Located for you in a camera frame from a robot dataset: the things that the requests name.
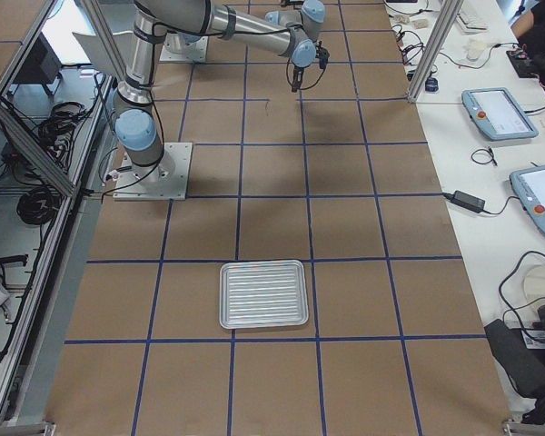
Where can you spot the teach pendant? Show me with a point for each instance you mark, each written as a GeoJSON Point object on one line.
{"type": "Point", "coordinates": [497, 115]}
{"type": "Point", "coordinates": [529, 186]}

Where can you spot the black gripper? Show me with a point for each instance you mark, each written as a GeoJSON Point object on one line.
{"type": "Point", "coordinates": [298, 72]}

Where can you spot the far teach pendant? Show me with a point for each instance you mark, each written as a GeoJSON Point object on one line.
{"type": "Point", "coordinates": [497, 115]}

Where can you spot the black power adapter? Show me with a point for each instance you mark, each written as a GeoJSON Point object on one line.
{"type": "Point", "coordinates": [465, 201]}

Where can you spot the aluminium frame post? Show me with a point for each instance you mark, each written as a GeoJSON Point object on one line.
{"type": "Point", "coordinates": [440, 30]}

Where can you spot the silver metal tray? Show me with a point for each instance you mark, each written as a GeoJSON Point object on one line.
{"type": "Point", "coordinates": [263, 294]}

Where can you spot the near teach pendant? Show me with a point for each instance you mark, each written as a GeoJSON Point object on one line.
{"type": "Point", "coordinates": [529, 186]}

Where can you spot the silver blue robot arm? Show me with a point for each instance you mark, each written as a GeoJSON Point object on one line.
{"type": "Point", "coordinates": [226, 78]}

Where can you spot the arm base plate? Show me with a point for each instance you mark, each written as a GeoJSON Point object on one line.
{"type": "Point", "coordinates": [179, 48]}
{"type": "Point", "coordinates": [168, 181]}

